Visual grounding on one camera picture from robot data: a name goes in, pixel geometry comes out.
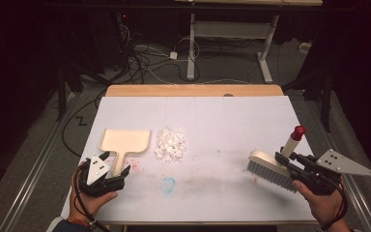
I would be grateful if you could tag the person's left hand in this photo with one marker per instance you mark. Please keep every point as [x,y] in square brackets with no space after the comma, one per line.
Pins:
[87,204]

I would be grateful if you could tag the black metal stand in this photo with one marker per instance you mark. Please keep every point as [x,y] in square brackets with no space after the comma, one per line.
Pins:
[61,93]

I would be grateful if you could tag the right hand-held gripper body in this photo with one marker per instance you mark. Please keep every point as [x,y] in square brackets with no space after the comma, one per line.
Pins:
[319,175]

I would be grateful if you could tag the cream brush with red knob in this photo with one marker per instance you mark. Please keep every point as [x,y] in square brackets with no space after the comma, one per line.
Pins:
[267,164]

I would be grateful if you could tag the white power adapter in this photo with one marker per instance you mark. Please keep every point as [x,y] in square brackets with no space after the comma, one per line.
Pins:
[173,55]

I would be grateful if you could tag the pile of white paper scraps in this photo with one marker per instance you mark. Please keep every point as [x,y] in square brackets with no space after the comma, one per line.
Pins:
[170,145]

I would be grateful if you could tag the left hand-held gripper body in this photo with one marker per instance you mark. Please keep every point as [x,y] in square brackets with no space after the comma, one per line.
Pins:
[101,187]

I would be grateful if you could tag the metal floor rail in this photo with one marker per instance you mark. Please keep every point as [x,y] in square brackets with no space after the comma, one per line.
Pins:
[29,180]
[351,193]

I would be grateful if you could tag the white table cover sheet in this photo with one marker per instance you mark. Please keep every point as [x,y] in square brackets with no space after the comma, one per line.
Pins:
[206,129]

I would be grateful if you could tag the person's right hand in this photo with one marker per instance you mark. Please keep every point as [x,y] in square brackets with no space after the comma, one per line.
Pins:
[325,206]

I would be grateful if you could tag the cream plastic dustpan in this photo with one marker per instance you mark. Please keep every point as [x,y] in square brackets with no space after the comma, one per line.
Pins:
[125,140]

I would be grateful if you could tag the white metal desk frame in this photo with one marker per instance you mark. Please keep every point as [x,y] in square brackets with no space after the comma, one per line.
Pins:
[232,30]

